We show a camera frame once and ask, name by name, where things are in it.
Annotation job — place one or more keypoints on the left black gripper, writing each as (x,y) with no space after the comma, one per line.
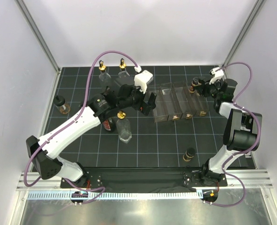
(143,106)

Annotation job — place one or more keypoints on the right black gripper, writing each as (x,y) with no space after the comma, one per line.
(205,87)

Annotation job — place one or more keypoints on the small black spice jar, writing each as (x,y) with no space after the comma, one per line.
(189,154)
(194,85)

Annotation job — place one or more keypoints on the round amber sauce bottle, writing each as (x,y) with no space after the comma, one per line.
(61,104)

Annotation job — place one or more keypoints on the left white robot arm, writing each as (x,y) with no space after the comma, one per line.
(44,152)

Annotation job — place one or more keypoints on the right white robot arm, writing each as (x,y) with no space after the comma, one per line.
(241,131)

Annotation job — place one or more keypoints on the clear acrylic organizer tray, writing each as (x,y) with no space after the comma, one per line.
(175,102)

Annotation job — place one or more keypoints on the empty glass oil bottle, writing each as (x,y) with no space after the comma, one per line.
(123,127)

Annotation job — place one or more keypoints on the glass oil bottle back right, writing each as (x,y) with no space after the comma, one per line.
(123,73)

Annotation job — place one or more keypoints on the black grid mat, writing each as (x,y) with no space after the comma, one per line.
(153,144)

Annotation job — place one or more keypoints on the dark sauce bottle red label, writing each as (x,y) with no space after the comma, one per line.
(109,124)

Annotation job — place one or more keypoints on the glass oil bottle back left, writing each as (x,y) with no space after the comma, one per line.
(105,78)

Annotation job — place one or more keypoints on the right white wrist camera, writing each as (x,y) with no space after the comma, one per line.
(216,73)

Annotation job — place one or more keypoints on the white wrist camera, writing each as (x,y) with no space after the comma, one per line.
(216,73)
(142,80)

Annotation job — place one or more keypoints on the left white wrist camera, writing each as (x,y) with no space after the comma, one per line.
(142,80)

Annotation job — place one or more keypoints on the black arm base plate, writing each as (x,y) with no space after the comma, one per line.
(151,179)

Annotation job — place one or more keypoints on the right aluminium frame post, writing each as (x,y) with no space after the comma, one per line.
(244,30)

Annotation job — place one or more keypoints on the aluminium frame post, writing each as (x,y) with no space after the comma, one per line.
(35,30)
(244,30)

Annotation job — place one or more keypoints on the white slotted cable duct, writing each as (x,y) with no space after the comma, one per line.
(72,195)

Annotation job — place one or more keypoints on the aluminium front rail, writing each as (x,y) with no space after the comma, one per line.
(245,178)

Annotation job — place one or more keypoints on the left aluminium frame post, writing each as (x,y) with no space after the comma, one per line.
(35,30)

